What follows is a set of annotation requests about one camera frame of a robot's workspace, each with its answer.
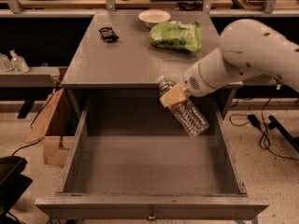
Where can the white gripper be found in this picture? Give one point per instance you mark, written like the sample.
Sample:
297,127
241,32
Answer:
193,78

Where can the clear plastic water bottle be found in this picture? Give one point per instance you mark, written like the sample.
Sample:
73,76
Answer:
185,112

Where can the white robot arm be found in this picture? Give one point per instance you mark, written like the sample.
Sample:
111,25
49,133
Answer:
246,48

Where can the grey cabinet counter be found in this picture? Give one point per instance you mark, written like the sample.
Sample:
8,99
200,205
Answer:
131,62

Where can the grey open top drawer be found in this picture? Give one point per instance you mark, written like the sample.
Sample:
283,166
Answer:
130,155

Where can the metal drawer knob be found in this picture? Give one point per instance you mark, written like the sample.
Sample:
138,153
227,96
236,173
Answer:
151,216

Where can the clear sanitizer pump bottle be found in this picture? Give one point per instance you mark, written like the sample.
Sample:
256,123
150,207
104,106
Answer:
18,62

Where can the green chip bag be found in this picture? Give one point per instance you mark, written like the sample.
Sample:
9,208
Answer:
177,35

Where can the white paper bowl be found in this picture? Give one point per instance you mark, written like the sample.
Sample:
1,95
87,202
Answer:
153,16

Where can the black snack packet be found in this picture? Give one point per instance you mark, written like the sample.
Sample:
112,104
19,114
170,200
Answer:
108,34

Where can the brown cardboard box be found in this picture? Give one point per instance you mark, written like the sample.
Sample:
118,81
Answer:
52,128

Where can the grey left shelf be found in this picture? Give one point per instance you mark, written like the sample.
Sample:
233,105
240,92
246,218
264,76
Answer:
36,77

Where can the black chair part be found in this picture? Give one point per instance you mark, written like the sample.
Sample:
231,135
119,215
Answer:
12,185

